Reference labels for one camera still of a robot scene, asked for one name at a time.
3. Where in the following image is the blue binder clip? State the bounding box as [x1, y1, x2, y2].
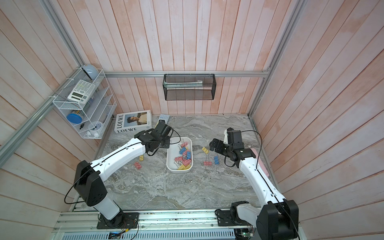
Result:
[214, 156, 220, 165]

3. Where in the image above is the white plastic storage box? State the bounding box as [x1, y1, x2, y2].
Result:
[166, 137, 194, 173]

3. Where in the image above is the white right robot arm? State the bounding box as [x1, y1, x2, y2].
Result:
[209, 128, 300, 240]

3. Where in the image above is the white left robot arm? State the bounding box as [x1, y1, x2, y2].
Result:
[73, 120, 175, 227]

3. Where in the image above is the pink plastic box lid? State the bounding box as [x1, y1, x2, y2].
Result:
[251, 148, 270, 177]

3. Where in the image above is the yellow blue small calculator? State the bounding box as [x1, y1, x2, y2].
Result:
[158, 114, 170, 124]

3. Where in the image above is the LOEWE white book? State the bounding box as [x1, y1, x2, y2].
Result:
[114, 110, 152, 134]

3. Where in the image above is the green white item in basket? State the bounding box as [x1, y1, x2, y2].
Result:
[163, 80, 204, 89]

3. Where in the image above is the white desk calculator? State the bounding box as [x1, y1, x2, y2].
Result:
[67, 80, 96, 105]

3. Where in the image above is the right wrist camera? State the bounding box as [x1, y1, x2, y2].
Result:
[224, 128, 234, 145]

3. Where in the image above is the black mesh wall basket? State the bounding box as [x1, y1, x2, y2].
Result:
[163, 74, 217, 101]

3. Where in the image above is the white wire wall shelf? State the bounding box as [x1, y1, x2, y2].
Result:
[53, 68, 117, 140]

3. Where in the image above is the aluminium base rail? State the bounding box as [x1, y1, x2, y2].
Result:
[49, 209, 260, 240]

